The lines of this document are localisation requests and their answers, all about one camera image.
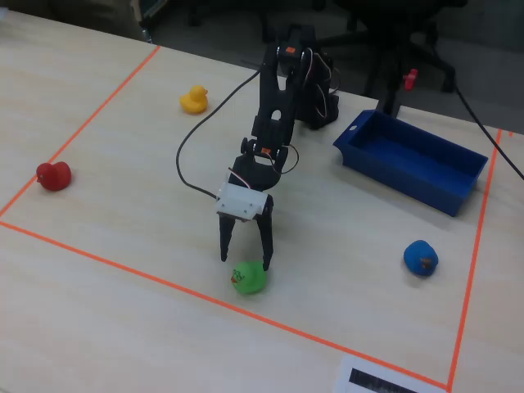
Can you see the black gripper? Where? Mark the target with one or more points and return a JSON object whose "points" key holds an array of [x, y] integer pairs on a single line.
{"points": [[265, 213]]}

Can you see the blue plastic box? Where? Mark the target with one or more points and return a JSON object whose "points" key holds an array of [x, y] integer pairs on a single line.
{"points": [[409, 184]]}

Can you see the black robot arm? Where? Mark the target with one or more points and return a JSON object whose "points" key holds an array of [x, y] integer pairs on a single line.
{"points": [[278, 102]]}

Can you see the orange tape strip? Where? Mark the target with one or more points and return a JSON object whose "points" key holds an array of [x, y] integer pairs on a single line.
{"points": [[477, 245], [87, 123], [204, 298]]}

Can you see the black office chair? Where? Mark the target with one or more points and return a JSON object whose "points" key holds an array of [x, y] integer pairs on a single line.
{"points": [[389, 41]]}

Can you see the red rubber duck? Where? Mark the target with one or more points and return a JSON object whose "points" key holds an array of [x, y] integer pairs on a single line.
{"points": [[55, 178]]}

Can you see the white paper with black bar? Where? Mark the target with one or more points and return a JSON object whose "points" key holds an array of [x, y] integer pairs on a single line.
{"points": [[344, 372]]}

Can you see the white camera box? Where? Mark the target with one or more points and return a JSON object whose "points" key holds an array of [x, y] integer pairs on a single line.
{"points": [[239, 200]]}

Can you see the yellow rubber duck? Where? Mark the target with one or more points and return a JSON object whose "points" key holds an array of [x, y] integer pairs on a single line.
{"points": [[194, 102]]}

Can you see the green rubber duck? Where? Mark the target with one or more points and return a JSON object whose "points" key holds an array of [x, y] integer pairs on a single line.
{"points": [[249, 282]]}

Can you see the blue rubber duck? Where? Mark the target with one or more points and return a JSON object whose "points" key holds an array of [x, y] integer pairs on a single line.
{"points": [[417, 256]]}

